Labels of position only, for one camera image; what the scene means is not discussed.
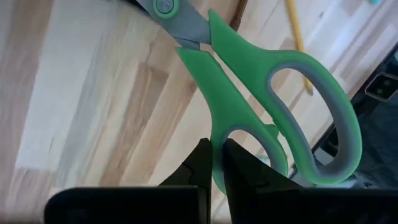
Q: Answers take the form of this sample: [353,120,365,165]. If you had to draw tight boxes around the yellow pencil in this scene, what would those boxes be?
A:
[285,0,314,96]

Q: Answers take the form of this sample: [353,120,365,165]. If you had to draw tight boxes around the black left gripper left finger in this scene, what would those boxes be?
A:
[45,138,213,224]

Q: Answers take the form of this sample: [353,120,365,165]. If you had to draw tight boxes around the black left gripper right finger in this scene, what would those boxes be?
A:
[222,138,398,224]

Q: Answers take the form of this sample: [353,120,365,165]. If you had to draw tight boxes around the green handled scissors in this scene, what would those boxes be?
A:
[135,0,363,195]

